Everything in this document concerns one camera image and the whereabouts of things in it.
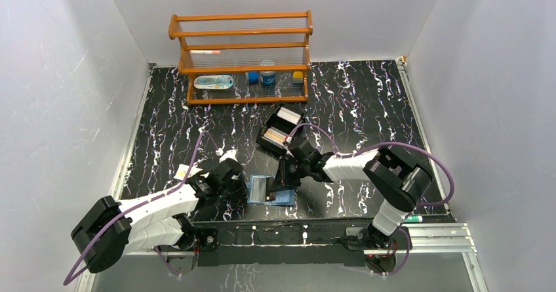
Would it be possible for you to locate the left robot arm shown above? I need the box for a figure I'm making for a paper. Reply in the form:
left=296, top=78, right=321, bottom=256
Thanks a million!
left=71, top=157, right=247, bottom=274

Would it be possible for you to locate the white and orange tube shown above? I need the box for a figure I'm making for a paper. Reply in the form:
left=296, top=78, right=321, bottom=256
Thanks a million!
left=189, top=50, right=221, bottom=55

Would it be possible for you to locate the blue lidded jar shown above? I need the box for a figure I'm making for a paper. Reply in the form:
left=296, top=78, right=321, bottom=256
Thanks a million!
left=258, top=60, right=276, bottom=86

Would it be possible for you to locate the black card tray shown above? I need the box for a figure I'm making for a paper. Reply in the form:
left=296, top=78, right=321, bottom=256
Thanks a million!
left=256, top=102, right=306, bottom=158

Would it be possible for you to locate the orange wooden wire shelf rack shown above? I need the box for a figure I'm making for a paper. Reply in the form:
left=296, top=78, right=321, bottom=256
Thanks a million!
left=168, top=10, right=313, bottom=105

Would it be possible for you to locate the purple cable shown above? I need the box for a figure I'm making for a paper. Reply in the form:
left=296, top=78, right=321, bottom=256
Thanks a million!
left=63, top=130, right=220, bottom=287
left=284, top=122, right=456, bottom=278

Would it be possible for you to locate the white card stack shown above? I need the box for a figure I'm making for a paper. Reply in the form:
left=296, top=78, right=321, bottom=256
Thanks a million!
left=277, top=106, right=302, bottom=125

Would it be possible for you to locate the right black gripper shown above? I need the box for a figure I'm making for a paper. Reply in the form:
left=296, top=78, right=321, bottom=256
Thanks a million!
left=269, top=156, right=309, bottom=192

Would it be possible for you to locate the yellow and grey sponge block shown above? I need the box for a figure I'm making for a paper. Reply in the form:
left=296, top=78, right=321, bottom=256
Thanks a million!
left=292, top=71, right=304, bottom=85

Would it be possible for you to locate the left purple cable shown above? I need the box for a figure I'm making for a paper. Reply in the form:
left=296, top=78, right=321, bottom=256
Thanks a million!
left=63, top=130, right=220, bottom=287

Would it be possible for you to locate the blue card holder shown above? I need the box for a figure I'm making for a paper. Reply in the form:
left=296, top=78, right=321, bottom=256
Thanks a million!
left=246, top=175, right=296, bottom=206

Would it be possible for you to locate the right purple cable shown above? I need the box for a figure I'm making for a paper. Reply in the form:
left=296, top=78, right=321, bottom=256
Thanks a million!
left=284, top=122, right=456, bottom=278

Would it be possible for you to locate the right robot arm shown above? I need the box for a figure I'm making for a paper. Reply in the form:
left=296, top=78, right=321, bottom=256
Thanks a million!
left=267, top=137, right=433, bottom=249

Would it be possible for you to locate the toothbrush blister pack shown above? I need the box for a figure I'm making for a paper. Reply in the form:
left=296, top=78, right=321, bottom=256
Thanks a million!
left=193, top=75, right=234, bottom=90

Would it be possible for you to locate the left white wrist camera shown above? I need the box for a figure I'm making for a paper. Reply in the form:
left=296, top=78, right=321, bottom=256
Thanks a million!
left=216, top=148, right=237, bottom=163

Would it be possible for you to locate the small blue box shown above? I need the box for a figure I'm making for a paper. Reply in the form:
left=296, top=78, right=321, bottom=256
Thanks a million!
left=245, top=72, right=259, bottom=85

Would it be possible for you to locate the small white and yellow box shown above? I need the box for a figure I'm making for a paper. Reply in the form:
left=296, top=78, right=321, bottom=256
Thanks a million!
left=173, top=164, right=202, bottom=180

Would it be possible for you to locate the green and white marker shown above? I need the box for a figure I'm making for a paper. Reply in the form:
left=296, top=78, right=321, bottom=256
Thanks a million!
left=403, top=215, right=424, bottom=223

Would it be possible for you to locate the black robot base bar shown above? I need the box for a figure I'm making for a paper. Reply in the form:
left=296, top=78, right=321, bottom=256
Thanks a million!
left=191, top=218, right=398, bottom=268

